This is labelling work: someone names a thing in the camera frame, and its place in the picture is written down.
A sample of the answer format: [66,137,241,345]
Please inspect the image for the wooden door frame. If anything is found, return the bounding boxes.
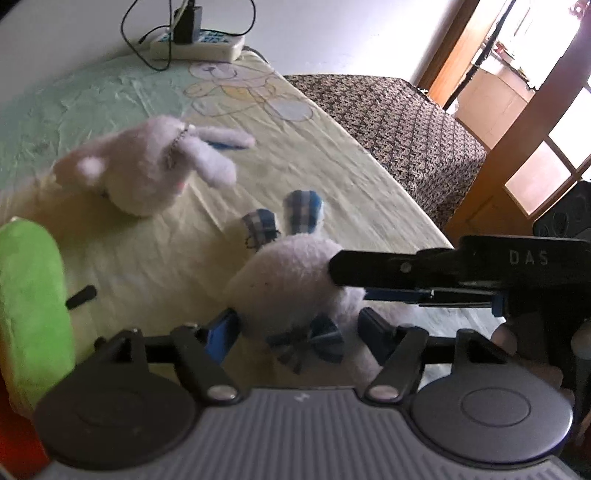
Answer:
[416,0,497,103]

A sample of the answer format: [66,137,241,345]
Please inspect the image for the pinkish white plush rabbit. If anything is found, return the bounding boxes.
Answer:
[50,115,257,217]

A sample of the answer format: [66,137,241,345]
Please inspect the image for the white power strip with charger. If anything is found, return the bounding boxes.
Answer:
[121,0,257,73]

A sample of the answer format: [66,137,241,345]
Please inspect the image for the brown patterned blanket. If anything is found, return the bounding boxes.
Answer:
[281,74,489,232]

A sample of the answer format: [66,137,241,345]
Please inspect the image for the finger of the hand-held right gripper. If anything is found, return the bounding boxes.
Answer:
[362,286,506,317]
[329,235,465,291]

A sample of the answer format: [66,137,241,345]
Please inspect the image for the person's right hand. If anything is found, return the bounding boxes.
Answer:
[490,318,580,398]

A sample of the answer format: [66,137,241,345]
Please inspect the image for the wooden door glass panes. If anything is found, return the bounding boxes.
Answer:
[444,0,591,252]

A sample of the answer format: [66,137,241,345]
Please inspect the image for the black power adapter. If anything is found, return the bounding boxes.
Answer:
[173,6,204,46]

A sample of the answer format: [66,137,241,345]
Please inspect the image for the black pole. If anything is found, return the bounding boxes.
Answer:
[444,0,517,112]

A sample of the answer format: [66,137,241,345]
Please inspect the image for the green plush toy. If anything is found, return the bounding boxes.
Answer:
[0,217,99,414]

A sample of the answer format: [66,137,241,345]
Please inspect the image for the bear print bedsheet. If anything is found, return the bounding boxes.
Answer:
[0,48,455,391]

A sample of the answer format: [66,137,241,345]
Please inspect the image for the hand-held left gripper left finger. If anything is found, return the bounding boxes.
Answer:
[92,308,243,407]

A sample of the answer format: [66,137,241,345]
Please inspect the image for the white plush rabbit plaid ears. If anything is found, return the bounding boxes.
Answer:
[224,189,416,384]

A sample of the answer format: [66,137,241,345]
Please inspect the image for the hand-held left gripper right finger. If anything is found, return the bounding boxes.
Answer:
[358,307,527,404]

